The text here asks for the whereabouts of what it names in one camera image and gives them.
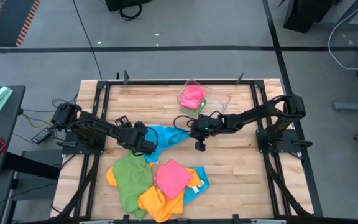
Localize yellow cable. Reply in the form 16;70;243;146
22;112;55;129

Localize clear plastic bin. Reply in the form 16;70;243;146
177;79;232;119

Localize thin black floor cable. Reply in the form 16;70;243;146
72;0;103;80

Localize black cabinet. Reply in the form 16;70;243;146
283;0;334;34

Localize black mat with orange stripes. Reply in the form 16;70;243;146
0;0;42;47

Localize gray desk leg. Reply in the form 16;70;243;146
318;0;358;31

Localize orange microfiber towel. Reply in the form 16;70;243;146
137;167;203;223
106;161;155;187

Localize black power adapter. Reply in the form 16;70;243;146
31;126;55;145

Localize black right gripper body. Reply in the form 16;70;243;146
194;114;221;152

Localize green microfiber towel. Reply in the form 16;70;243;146
180;99;208;115
112;152;154;221

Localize black side desk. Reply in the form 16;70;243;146
0;85;27;177

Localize pink microfiber towel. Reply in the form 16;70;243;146
153;159;194;200
178;84;207;110

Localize white floor cable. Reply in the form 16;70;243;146
327;0;358;71

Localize black equipment box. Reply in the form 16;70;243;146
105;0;152;12

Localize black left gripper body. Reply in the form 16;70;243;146
116;114;151;152

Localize gray desk foot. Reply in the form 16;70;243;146
333;101;358;113

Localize blue microfiber towel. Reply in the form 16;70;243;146
183;166;211;205
143;125;192;164

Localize coiled black cable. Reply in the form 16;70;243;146
119;3;143;21

